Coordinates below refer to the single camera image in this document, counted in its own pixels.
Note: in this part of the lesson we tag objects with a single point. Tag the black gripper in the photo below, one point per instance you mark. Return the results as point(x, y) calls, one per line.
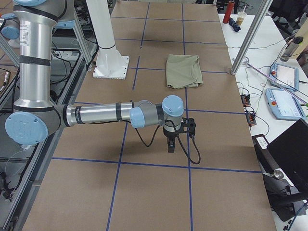
point(169, 135)

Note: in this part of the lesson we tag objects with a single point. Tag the olive green long-sleeve shirt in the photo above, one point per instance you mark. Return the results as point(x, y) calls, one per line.
point(183, 71)

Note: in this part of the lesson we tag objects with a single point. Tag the white reacher grabber stick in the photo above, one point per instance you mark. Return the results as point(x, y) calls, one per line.
point(271, 80)

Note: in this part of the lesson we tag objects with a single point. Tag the near blue teach pendant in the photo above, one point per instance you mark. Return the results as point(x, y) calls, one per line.
point(284, 106)

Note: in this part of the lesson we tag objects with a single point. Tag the blue teach pendant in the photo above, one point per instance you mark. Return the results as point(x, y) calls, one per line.
point(284, 75)
point(284, 106)

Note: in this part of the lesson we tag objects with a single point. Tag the folded navy blue umbrella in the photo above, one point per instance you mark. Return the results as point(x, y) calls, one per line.
point(234, 25)

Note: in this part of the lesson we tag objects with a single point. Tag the far blue teach pendant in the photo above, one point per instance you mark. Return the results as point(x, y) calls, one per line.
point(284, 75)

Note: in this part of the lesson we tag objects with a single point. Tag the iced coffee cup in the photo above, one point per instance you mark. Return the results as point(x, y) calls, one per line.
point(241, 16)

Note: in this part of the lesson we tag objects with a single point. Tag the red cylindrical bottle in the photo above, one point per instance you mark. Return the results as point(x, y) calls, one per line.
point(228, 11)

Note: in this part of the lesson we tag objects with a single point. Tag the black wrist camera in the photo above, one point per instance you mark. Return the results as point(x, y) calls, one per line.
point(188, 125)

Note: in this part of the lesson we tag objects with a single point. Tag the aluminium frame post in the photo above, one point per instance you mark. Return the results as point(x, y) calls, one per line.
point(265, 4)

